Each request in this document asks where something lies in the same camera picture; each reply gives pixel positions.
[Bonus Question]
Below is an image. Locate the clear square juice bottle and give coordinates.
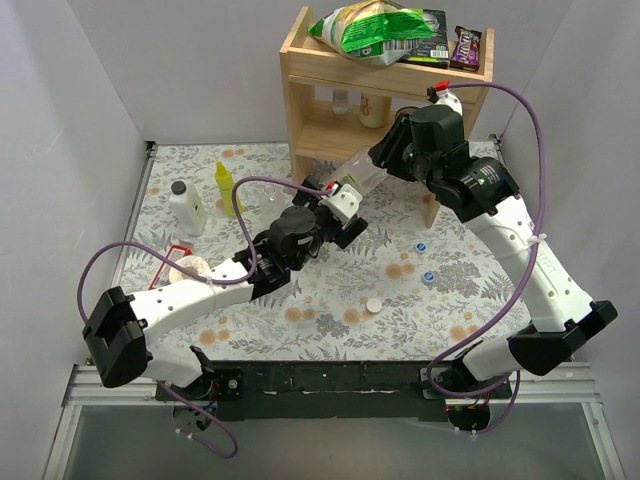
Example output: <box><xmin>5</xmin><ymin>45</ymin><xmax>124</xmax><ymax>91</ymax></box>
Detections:
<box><xmin>329</xmin><ymin>149</ymin><xmax>387</xmax><ymax>197</ymax></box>

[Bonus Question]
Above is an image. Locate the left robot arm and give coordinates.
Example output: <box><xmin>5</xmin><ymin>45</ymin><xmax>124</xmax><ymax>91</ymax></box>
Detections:
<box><xmin>82</xmin><ymin>177</ymin><xmax>368</xmax><ymax>400</ymax></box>

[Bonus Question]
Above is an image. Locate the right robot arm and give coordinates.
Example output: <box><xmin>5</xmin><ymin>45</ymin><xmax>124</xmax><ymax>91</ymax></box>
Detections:
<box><xmin>369</xmin><ymin>105</ymin><xmax>617</xmax><ymax>398</ymax></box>

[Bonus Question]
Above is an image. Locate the clear round bottle far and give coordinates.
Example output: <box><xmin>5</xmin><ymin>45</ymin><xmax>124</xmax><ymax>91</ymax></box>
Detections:
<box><xmin>260</xmin><ymin>183</ymin><xmax>285</xmax><ymax>229</ymax></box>

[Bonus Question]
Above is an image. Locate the cream bottle on shelf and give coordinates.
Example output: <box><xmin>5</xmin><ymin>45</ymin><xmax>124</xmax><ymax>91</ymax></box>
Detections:
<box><xmin>359</xmin><ymin>93</ymin><xmax>392</xmax><ymax>129</ymax></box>

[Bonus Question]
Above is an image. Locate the small clear bottle on shelf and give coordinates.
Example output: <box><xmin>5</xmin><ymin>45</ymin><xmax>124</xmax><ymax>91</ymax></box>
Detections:
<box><xmin>332</xmin><ymin>89</ymin><xmax>349</xmax><ymax>115</ymax></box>

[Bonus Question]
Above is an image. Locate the yellow squeeze bottle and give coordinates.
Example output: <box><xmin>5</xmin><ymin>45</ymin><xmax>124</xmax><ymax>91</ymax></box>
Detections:
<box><xmin>214</xmin><ymin>160</ymin><xmax>236</xmax><ymax>218</ymax></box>

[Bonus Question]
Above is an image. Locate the white bottle black cap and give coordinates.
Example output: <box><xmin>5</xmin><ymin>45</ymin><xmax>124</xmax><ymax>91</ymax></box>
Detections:
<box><xmin>169</xmin><ymin>180</ymin><xmax>208</xmax><ymax>237</ymax></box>

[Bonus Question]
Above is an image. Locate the wooden shelf unit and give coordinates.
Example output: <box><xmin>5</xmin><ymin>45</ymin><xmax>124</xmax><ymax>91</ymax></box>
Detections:
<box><xmin>278</xmin><ymin>5</ymin><xmax>496</xmax><ymax>229</ymax></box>

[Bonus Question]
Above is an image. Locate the black green box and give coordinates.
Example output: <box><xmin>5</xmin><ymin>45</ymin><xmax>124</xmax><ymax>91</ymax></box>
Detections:
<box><xmin>400</xmin><ymin>9</ymin><xmax>450</xmax><ymax>69</ymax></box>

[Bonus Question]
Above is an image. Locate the dark chocolate bar pack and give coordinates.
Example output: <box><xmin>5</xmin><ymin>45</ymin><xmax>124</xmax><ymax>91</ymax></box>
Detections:
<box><xmin>449</xmin><ymin>26</ymin><xmax>482</xmax><ymax>73</ymax></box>

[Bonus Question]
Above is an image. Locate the red flat box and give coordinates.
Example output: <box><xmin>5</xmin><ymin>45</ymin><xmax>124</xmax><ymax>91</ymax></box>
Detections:
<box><xmin>149</xmin><ymin>244</ymin><xmax>193</xmax><ymax>290</ymax></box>

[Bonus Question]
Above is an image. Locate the green chip bag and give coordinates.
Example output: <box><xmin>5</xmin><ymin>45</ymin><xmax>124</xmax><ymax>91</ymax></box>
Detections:
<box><xmin>308</xmin><ymin>1</ymin><xmax>435</xmax><ymax>66</ymax></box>

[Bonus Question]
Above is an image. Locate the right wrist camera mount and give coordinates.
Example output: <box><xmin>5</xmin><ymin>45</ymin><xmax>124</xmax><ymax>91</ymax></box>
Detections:
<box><xmin>427</xmin><ymin>81</ymin><xmax>463</xmax><ymax>116</ymax></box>

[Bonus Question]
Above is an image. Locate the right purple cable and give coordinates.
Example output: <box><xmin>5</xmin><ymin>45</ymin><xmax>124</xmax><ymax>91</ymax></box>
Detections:
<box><xmin>424</xmin><ymin>82</ymin><xmax>546</xmax><ymax>401</ymax></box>

